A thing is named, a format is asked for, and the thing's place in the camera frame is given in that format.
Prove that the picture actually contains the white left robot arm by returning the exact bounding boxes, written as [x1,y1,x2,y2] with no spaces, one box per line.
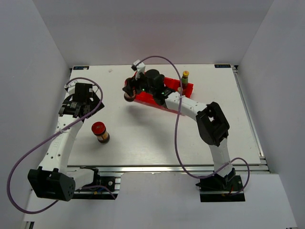
[28,83,104,201]

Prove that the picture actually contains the blue table corner label right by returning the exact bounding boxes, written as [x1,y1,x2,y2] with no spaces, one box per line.
[214,64,231,68]

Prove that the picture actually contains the red lid sauce jar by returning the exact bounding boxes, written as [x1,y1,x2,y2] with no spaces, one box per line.
[91,122,110,144]
[124,77,136,102]

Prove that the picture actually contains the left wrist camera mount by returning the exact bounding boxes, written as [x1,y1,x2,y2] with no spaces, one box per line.
[64,82,76,95]

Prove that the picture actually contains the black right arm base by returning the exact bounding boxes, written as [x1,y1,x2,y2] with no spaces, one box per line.
[196,175,245,203]

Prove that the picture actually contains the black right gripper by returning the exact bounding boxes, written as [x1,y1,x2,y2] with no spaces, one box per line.
[122,70,155,98]

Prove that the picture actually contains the aluminium rail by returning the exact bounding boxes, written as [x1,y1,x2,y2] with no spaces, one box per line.
[232,65,270,171]
[68,164,270,176]

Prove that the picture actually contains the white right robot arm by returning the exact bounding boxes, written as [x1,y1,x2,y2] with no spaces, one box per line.
[122,69,235,190]

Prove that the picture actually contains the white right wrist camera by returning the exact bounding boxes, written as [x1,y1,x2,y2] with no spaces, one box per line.
[131,60,146,80]

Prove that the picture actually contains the blue table corner label left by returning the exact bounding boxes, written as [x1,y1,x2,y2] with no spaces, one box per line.
[73,66,89,71]

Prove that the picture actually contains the red three-compartment plastic bin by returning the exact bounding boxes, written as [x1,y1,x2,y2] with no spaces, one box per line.
[134,77,194,113]

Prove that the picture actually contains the aluminium right side rail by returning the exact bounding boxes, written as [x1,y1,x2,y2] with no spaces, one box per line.
[232,65,270,171]

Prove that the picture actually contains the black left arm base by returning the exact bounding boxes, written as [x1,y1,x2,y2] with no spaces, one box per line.
[72,167,121,200]

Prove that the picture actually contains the red lid sauce jar front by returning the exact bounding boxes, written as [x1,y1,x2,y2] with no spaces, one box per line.
[124,77,136,102]

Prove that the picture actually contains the aluminium front rail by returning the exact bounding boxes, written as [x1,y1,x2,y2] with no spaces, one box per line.
[68,164,270,176]

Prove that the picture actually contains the blue table corner label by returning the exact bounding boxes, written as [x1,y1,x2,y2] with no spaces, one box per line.
[214,64,231,68]
[73,66,89,71]

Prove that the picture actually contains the yellow cap sauce bottle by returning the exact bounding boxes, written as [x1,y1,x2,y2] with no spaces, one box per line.
[181,71,189,91]

